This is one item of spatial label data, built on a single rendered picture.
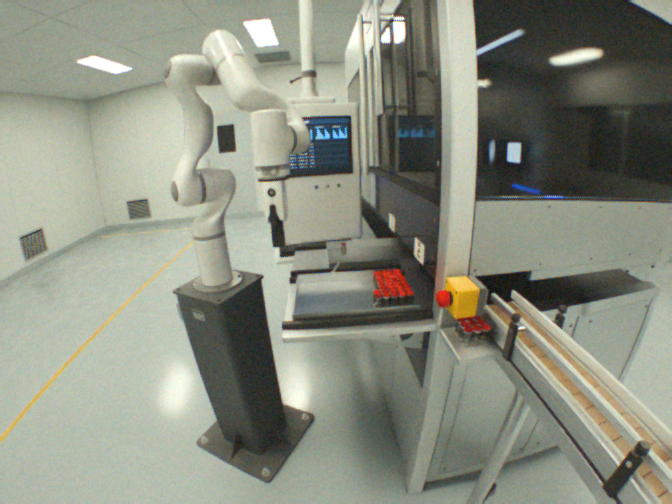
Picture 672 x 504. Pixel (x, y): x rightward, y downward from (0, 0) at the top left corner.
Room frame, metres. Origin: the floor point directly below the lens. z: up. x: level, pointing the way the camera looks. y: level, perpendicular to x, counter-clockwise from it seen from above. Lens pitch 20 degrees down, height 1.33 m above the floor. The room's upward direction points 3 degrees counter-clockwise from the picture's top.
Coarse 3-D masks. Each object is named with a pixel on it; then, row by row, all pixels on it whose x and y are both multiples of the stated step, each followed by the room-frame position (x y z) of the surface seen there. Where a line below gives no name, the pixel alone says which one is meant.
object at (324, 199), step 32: (320, 128) 1.65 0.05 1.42; (352, 128) 1.68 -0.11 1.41; (320, 160) 1.65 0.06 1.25; (352, 160) 1.68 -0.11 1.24; (288, 192) 1.62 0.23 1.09; (320, 192) 1.65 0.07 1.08; (352, 192) 1.68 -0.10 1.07; (288, 224) 1.62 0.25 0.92; (320, 224) 1.65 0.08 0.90; (352, 224) 1.68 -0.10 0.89
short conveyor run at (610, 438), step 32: (512, 320) 0.49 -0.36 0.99; (544, 320) 0.50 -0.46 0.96; (512, 352) 0.48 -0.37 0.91; (544, 352) 0.41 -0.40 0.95; (576, 352) 0.39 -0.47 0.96; (544, 384) 0.36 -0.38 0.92; (576, 384) 0.31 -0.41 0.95; (608, 384) 0.29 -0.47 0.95; (544, 416) 0.33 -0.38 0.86; (576, 416) 0.26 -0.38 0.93; (608, 416) 0.22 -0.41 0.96; (640, 416) 0.20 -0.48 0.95; (576, 448) 0.23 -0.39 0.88; (608, 448) 0.18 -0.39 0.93; (640, 448) 0.13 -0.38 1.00; (608, 480) 0.14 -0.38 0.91; (640, 480) 0.11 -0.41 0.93
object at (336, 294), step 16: (336, 272) 0.96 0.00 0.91; (352, 272) 0.96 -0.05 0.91; (368, 272) 0.96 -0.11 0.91; (304, 288) 0.91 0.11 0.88; (320, 288) 0.91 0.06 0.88; (336, 288) 0.90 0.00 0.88; (352, 288) 0.90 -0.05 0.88; (368, 288) 0.89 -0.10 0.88; (304, 304) 0.80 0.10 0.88; (320, 304) 0.80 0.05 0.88; (336, 304) 0.80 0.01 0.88; (352, 304) 0.79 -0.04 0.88; (368, 304) 0.79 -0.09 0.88
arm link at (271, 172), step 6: (258, 168) 0.72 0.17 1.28; (264, 168) 0.72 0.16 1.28; (270, 168) 0.72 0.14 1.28; (276, 168) 0.72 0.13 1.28; (282, 168) 0.72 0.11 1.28; (288, 168) 0.74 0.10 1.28; (258, 174) 0.72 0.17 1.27; (264, 174) 0.72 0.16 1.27; (270, 174) 0.72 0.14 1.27; (276, 174) 0.71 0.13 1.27; (282, 174) 0.72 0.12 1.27; (288, 174) 0.74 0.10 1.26
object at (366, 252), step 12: (348, 240) 1.30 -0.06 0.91; (360, 240) 1.30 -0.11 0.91; (372, 240) 1.31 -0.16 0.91; (384, 240) 1.31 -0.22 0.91; (396, 240) 1.31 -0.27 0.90; (336, 252) 1.25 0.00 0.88; (348, 252) 1.24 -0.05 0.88; (360, 252) 1.23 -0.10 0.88; (372, 252) 1.23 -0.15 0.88; (384, 252) 1.22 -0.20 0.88; (396, 252) 1.21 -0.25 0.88; (408, 252) 1.21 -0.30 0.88; (348, 264) 1.04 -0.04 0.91; (360, 264) 1.04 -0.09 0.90; (372, 264) 1.05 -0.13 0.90; (408, 264) 1.05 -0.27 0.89
